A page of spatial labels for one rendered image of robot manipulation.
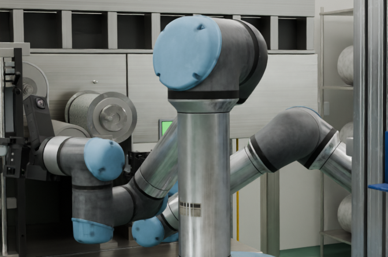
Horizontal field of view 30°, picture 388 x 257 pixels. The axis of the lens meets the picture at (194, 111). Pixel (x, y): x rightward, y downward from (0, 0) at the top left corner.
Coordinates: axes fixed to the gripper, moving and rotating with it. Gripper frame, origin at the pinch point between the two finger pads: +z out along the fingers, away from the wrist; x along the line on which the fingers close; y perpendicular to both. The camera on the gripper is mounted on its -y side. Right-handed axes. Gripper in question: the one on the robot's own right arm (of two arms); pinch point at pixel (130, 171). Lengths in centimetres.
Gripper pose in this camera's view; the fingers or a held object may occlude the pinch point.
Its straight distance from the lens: 210.7
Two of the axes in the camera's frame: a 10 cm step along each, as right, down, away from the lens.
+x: -9.2, 0.3, -4.0
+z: -4.0, -0.4, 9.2
